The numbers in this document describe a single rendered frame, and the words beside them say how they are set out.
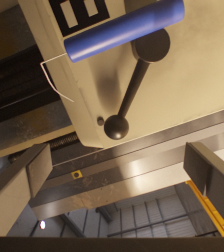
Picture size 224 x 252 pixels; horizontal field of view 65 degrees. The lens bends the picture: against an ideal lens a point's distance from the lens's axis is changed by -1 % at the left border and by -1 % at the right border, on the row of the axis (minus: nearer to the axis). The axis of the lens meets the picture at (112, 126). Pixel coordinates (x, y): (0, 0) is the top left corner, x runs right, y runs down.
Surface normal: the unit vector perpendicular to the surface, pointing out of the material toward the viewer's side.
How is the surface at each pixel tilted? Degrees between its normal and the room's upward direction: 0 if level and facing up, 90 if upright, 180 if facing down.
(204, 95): 90
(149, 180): 90
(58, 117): 90
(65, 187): 90
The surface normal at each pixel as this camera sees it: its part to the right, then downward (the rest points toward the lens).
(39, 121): -0.01, 0.29
